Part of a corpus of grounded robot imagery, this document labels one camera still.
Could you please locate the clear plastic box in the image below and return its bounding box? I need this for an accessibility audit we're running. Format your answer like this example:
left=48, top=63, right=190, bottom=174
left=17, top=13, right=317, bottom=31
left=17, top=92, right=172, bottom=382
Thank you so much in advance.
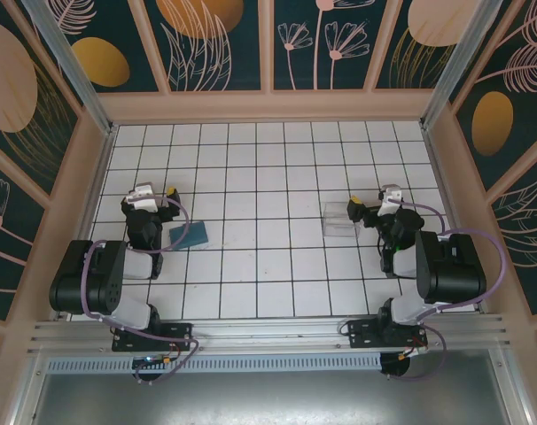
left=321, top=201, right=363, bottom=239

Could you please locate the teal card holder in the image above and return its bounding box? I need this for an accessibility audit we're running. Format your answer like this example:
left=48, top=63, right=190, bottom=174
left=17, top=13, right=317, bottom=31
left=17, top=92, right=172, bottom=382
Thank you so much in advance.
left=168, top=220, right=211, bottom=251

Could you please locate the small black circuit board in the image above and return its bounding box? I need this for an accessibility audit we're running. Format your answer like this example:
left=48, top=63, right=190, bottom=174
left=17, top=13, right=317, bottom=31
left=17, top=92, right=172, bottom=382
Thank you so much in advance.
left=133, top=355, right=172, bottom=369

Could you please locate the grey metal sheet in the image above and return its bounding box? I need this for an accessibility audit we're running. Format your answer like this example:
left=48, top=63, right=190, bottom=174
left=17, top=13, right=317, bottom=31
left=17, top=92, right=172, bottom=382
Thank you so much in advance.
left=27, top=349, right=516, bottom=425

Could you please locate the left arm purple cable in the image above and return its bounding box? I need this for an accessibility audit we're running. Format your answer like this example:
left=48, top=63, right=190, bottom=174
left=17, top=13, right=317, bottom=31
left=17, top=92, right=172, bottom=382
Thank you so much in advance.
left=80, top=197, right=199, bottom=385

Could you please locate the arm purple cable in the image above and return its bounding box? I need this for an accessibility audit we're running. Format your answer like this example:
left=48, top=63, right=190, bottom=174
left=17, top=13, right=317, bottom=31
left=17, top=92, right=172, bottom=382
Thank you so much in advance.
left=80, top=197, right=199, bottom=385
left=337, top=198, right=505, bottom=383

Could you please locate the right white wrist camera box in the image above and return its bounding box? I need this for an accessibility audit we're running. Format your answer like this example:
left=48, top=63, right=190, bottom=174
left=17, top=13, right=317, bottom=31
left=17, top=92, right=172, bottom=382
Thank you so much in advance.
left=377, top=184, right=405, bottom=217

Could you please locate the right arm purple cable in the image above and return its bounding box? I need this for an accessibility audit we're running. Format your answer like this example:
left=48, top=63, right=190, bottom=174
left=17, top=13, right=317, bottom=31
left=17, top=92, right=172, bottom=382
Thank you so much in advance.
left=337, top=198, right=505, bottom=383

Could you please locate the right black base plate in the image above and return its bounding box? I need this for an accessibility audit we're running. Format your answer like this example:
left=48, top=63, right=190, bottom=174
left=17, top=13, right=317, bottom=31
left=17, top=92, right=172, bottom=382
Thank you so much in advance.
left=346, top=319, right=429, bottom=349

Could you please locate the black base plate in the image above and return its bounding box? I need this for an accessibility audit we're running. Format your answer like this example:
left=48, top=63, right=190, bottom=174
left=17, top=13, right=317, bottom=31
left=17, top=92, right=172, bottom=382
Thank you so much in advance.
left=346, top=319, right=429, bottom=349
left=112, top=322, right=194, bottom=353

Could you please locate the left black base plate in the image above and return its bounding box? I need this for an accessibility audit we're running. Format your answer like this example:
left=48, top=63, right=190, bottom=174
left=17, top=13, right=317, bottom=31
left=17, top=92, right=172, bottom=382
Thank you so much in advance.
left=112, top=322, right=194, bottom=353

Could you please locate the yellow connector with red wires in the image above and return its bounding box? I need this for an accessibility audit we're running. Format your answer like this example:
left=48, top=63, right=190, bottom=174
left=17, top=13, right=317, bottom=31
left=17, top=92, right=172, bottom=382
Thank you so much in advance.
left=399, top=336, right=429, bottom=360

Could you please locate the aluminium rail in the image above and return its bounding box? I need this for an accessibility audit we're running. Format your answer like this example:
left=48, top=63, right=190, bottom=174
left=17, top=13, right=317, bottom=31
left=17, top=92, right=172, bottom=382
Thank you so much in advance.
left=27, top=313, right=514, bottom=355

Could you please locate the aluminium frame post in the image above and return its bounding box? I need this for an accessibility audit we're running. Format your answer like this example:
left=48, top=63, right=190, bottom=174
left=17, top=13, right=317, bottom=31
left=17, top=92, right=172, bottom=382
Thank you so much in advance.
left=420, top=0, right=508, bottom=130
left=20, top=0, right=115, bottom=136

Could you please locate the grey slotted cable duct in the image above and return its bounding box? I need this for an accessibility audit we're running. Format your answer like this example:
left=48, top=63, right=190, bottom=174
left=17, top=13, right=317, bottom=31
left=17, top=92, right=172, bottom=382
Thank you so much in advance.
left=44, top=353, right=384, bottom=374

